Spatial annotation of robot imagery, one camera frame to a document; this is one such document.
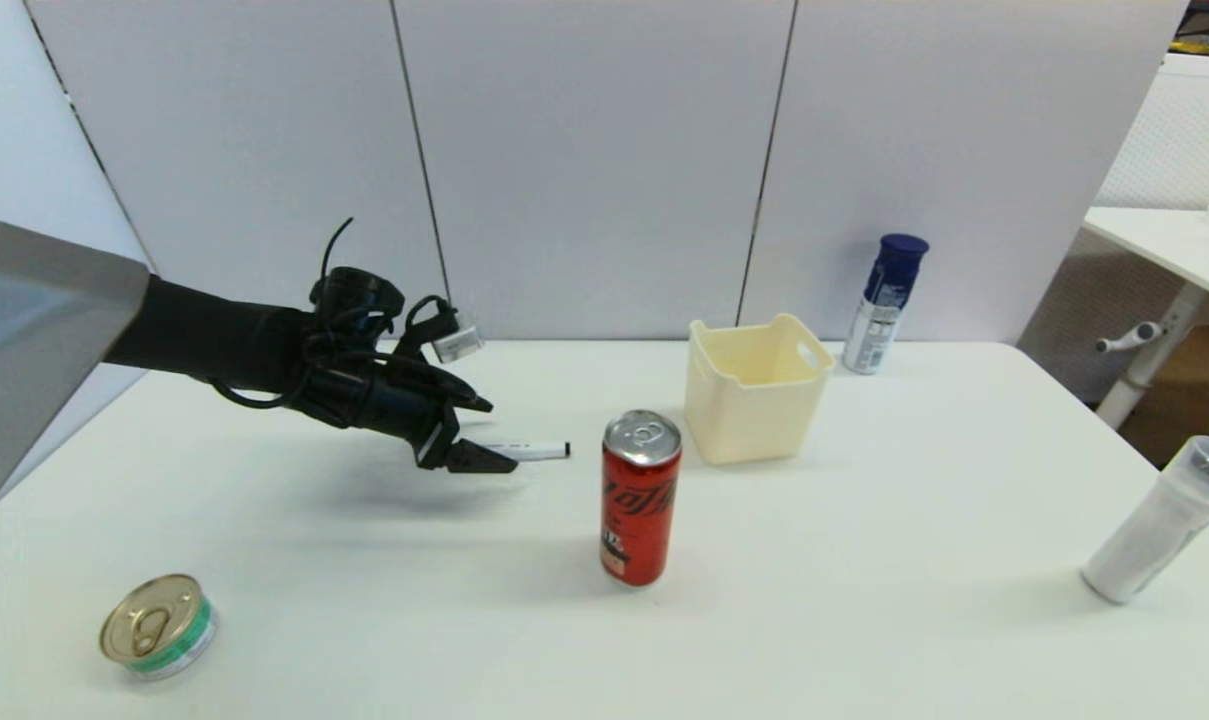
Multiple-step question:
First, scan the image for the white bottle with clear cap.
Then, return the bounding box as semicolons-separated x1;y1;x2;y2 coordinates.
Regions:
1081;435;1209;605

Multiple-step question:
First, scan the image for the red cola can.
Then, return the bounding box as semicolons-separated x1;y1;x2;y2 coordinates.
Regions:
600;408;683;587

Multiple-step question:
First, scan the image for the white table crank handle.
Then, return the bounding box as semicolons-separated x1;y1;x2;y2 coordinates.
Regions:
1096;322;1163;357

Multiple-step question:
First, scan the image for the white side table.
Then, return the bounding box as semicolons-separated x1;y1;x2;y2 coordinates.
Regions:
1082;207;1209;433

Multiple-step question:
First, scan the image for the blue-capped spray can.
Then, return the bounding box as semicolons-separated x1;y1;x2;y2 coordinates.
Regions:
843;233;931;376

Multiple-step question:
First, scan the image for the cream plastic basket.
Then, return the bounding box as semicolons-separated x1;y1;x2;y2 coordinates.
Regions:
685;313;835;467

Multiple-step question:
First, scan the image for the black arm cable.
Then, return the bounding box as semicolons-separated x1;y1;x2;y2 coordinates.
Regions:
214;218;460;411

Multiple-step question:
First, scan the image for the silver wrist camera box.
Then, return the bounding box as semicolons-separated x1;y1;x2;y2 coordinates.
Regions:
431;312;485;364

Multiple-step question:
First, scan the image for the white black-capped marker pen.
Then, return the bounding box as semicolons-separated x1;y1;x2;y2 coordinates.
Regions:
479;440;572;463

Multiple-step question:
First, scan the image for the green cat food tin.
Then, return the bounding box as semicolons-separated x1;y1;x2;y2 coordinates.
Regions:
98;573;219;682

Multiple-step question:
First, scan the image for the white perforated partition panel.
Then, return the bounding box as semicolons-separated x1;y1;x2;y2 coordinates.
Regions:
1014;55;1209;401

